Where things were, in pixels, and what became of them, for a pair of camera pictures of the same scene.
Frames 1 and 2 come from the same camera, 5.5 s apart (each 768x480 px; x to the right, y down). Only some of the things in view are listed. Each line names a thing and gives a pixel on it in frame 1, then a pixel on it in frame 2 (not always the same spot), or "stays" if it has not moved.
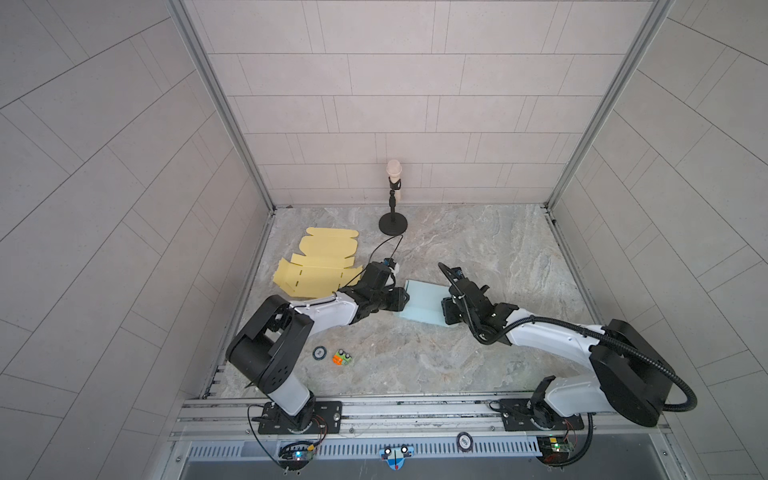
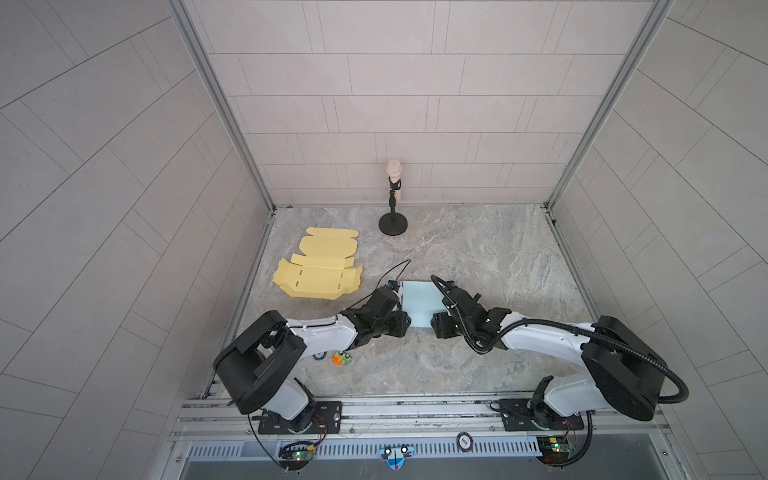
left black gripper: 396,299 -> 400,329
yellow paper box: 326,266 stays
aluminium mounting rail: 460,419 stays
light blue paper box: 425,302 stays
